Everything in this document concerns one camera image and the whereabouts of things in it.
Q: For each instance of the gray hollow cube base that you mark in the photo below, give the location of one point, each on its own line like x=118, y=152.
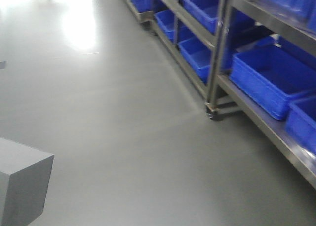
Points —
x=24, y=178

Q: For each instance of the distant steel shelf rack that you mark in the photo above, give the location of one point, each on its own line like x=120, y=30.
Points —
x=248, y=53

